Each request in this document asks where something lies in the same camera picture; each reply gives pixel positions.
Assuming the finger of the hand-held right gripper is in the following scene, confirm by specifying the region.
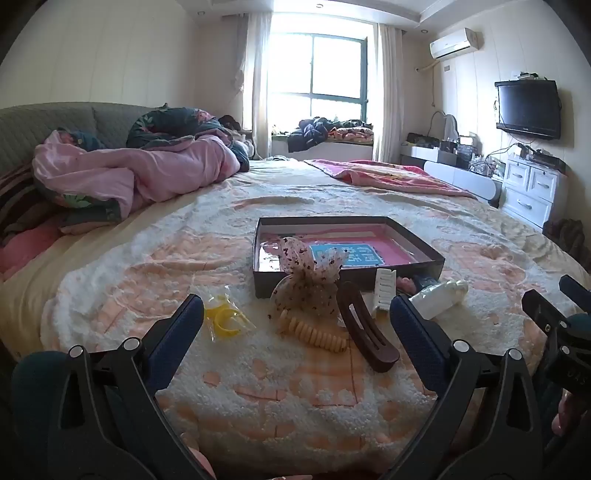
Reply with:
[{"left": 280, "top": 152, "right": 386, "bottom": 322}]
[
  {"left": 558, "top": 274, "right": 591, "bottom": 303},
  {"left": 522, "top": 289, "right": 570, "bottom": 326}
]

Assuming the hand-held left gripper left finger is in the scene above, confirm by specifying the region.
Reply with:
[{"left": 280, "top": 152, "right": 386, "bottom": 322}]
[{"left": 47, "top": 294, "right": 218, "bottom": 480}]

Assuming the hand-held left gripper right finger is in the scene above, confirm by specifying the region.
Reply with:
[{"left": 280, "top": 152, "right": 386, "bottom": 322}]
[{"left": 376, "top": 294, "right": 546, "bottom": 480}]

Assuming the cream accessory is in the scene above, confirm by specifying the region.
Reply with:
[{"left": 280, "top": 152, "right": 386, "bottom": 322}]
[{"left": 409, "top": 278, "right": 470, "bottom": 320}]

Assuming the yellow ring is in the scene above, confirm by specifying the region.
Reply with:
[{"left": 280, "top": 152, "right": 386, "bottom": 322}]
[{"left": 191, "top": 286, "right": 257, "bottom": 343}]

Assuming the pink pom with blue card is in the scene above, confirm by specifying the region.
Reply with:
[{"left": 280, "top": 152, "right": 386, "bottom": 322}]
[{"left": 397, "top": 274, "right": 437, "bottom": 296}]

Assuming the white hair claw clip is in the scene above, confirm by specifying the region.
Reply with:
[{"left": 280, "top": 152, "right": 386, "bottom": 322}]
[{"left": 372, "top": 268, "right": 398, "bottom": 315}]

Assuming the brown hair claw clip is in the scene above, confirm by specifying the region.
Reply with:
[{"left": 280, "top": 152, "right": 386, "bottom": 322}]
[{"left": 336, "top": 281, "right": 400, "bottom": 374}]

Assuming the dark cardboard box tray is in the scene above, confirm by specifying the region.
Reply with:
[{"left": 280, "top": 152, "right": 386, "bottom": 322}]
[{"left": 252, "top": 216, "right": 445, "bottom": 301}]

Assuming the beige spiral hair clip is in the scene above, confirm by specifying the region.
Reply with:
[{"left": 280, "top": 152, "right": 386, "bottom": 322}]
[{"left": 277, "top": 310, "right": 348, "bottom": 354}]

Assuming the spotted cream hair bow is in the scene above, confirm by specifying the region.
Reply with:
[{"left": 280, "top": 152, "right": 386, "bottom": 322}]
[{"left": 269, "top": 236, "right": 348, "bottom": 320}]

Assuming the person's right hand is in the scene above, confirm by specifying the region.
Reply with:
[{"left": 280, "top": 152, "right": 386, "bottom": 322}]
[{"left": 551, "top": 392, "right": 577, "bottom": 437}]

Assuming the brown cloth heap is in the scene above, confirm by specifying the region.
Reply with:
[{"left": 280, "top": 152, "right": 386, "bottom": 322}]
[{"left": 542, "top": 218, "right": 585, "bottom": 273}]

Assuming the white drawer cabinet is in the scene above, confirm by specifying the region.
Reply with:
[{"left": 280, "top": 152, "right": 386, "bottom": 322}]
[{"left": 501, "top": 152, "right": 568, "bottom": 230}]

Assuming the black set-top box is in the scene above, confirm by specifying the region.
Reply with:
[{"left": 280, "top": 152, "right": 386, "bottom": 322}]
[{"left": 519, "top": 143, "right": 567, "bottom": 174}]

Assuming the red printed blanket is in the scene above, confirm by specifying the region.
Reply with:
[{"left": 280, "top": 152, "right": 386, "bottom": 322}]
[{"left": 302, "top": 158, "right": 477, "bottom": 199}]

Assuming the white rounded bench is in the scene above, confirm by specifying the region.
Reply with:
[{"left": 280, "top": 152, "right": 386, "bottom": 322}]
[{"left": 423, "top": 160, "right": 503, "bottom": 206}]

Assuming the cream bed sheet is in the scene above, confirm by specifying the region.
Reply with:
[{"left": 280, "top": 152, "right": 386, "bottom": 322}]
[{"left": 0, "top": 231, "right": 139, "bottom": 374}]

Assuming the pink floral quilt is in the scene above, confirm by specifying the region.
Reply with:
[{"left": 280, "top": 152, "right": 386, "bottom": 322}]
[{"left": 32, "top": 107, "right": 252, "bottom": 232}]

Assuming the pink pillow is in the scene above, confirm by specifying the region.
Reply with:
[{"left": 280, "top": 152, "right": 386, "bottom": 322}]
[{"left": 0, "top": 226, "right": 63, "bottom": 280}]

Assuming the white desk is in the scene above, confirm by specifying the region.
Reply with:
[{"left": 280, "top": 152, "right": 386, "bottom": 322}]
[{"left": 399, "top": 143, "right": 445, "bottom": 167}]

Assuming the dark clothing heap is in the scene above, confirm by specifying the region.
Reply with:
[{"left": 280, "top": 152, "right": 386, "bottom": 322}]
[{"left": 218, "top": 114, "right": 254, "bottom": 172}]

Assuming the desk clutter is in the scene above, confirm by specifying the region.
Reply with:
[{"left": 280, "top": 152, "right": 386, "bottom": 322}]
[{"left": 406, "top": 131, "right": 506, "bottom": 178}]

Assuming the white window seat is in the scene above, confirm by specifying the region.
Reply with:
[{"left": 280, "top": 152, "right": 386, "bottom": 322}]
[{"left": 271, "top": 136, "right": 375, "bottom": 162}]

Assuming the dark striped pillow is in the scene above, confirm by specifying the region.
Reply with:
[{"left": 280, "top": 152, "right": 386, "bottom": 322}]
[{"left": 0, "top": 161, "right": 62, "bottom": 245}]

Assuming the red patterned cloth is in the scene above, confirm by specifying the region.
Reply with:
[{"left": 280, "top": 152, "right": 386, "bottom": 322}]
[{"left": 332, "top": 120, "right": 374, "bottom": 142}]

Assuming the clothes pile on windowsill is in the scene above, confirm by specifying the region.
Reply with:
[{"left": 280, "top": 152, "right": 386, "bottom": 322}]
[{"left": 287, "top": 117, "right": 338, "bottom": 153}]

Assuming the cream curtain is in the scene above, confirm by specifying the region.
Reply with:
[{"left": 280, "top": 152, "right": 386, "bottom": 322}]
[
  {"left": 233, "top": 11, "right": 273, "bottom": 160},
  {"left": 372, "top": 23, "right": 405, "bottom": 164}
]

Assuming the grey padded headboard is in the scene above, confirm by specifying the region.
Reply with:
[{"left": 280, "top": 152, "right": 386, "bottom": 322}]
[{"left": 0, "top": 102, "right": 162, "bottom": 178}]

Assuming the window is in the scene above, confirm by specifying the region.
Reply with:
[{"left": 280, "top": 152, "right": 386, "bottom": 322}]
[{"left": 268, "top": 32, "right": 370, "bottom": 132}]

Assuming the white air conditioner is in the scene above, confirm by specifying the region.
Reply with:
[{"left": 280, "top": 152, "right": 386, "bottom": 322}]
[{"left": 428, "top": 28, "right": 484, "bottom": 60}]

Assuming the black wall television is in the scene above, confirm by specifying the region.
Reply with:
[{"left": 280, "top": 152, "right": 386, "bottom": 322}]
[{"left": 494, "top": 79, "right": 562, "bottom": 141}]

